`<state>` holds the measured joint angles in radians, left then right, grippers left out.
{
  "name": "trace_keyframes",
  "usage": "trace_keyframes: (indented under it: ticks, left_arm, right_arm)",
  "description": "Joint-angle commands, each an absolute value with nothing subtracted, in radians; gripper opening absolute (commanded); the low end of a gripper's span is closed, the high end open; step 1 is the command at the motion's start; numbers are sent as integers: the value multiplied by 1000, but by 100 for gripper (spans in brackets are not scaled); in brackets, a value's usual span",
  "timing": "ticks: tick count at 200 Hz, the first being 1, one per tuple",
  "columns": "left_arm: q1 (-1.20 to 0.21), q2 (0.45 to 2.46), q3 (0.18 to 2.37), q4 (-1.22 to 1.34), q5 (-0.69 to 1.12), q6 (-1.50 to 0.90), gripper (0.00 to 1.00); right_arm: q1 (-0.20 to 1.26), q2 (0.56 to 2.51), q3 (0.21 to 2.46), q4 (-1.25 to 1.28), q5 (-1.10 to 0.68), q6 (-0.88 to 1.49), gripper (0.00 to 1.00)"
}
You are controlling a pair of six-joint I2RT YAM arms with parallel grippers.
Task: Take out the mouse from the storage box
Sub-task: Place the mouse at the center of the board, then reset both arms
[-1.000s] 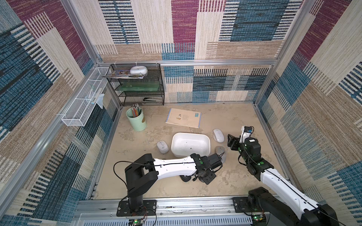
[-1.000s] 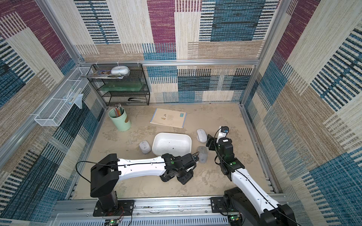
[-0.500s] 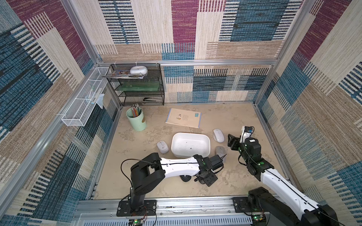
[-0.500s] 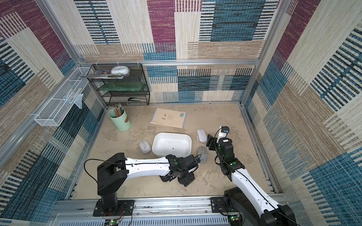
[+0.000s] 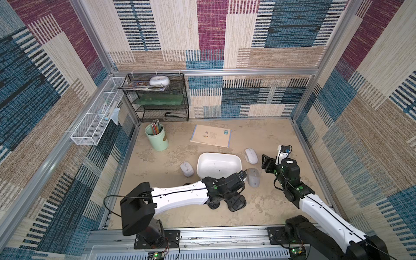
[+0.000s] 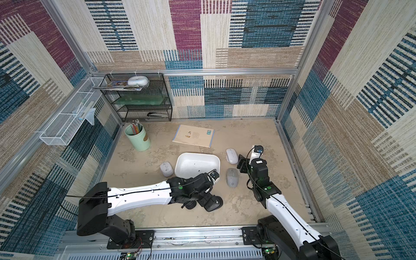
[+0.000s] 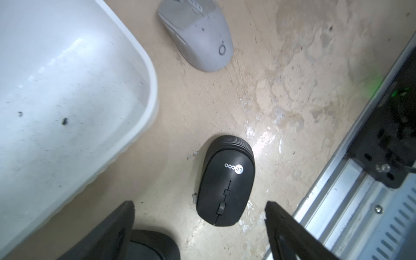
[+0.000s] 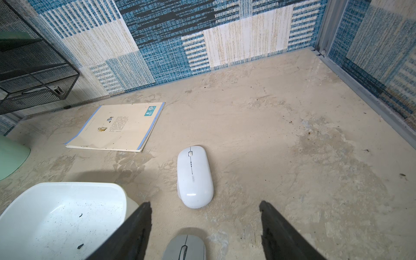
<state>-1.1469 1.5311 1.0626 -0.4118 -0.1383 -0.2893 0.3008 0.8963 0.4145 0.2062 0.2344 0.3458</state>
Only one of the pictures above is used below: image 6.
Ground white smooth mouse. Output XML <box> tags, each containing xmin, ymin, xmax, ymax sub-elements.
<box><xmin>226</xmin><ymin>148</ymin><xmax>238</xmax><ymax>165</ymax></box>

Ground grey mouse with buttons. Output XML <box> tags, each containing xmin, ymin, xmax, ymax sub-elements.
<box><xmin>226</xmin><ymin>168</ymin><xmax>239</xmax><ymax>188</ymax></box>

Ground black Lecoo mouse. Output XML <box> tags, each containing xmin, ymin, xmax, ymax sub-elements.
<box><xmin>183</xmin><ymin>200</ymin><xmax>197</xmax><ymax>210</ymax></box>

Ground black mouse with logo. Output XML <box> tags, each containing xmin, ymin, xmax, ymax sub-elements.
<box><xmin>209</xmin><ymin>196</ymin><xmax>223</xmax><ymax>212</ymax></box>

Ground white plastic storage box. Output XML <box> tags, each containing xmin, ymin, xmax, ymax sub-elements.
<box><xmin>174</xmin><ymin>152</ymin><xmax>221</xmax><ymax>179</ymax></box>

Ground white ribbed mouse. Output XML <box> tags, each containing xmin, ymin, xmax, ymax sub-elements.
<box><xmin>160</xmin><ymin>161</ymin><xmax>174</xmax><ymax>177</ymax></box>

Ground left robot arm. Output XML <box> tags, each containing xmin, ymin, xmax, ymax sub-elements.
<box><xmin>76</xmin><ymin>170</ymin><xmax>223</xmax><ymax>245</ymax></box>

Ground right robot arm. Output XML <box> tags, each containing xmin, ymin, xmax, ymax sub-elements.
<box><xmin>237</xmin><ymin>155</ymin><xmax>343</xmax><ymax>260</ymax></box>

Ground beige open book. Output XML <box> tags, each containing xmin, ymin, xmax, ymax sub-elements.
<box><xmin>172</xmin><ymin>125</ymin><xmax>215</xmax><ymax>148</ymax></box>

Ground mint green pencil cup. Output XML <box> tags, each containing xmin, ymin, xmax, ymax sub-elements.
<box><xmin>125</xmin><ymin>124</ymin><xmax>151</xmax><ymax>152</ymax></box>

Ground coloured pencils bunch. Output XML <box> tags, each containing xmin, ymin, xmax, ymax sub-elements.
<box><xmin>131</xmin><ymin>119</ymin><xmax>143</xmax><ymax>135</ymax></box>

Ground green folder on shelf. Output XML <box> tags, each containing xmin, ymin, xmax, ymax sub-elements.
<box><xmin>112</xmin><ymin>95</ymin><xmax>168</xmax><ymax>105</ymax></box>

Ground white oval device on shelf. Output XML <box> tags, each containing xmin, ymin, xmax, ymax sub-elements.
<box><xmin>127</xmin><ymin>75</ymin><xmax>150</xmax><ymax>87</ymax></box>

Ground magazine on shelf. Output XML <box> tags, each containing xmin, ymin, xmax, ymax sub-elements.
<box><xmin>93</xmin><ymin>81</ymin><xmax>144</xmax><ymax>91</ymax></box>

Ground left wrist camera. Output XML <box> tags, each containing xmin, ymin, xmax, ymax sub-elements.
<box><xmin>207</xmin><ymin>169</ymin><xmax>220</xmax><ymax>185</ymax></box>

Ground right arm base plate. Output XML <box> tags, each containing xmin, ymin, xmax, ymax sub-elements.
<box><xmin>241</xmin><ymin>226</ymin><xmax>267</xmax><ymax>246</ymax></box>

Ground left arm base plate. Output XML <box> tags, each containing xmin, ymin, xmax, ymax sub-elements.
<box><xmin>107</xmin><ymin>230</ymin><xmax>155</xmax><ymax>250</ymax></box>

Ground black wire mesh shelf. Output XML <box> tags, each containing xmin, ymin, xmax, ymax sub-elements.
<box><xmin>95</xmin><ymin>73</ymin><xmax>173</xmax><ymax>122</ymax></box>

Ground white wire wall basket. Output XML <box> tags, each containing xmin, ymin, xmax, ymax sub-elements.
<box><xmin>40</xmin><ymin>77</ymin><xmax>103</xmax><ymax>146</ymax></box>

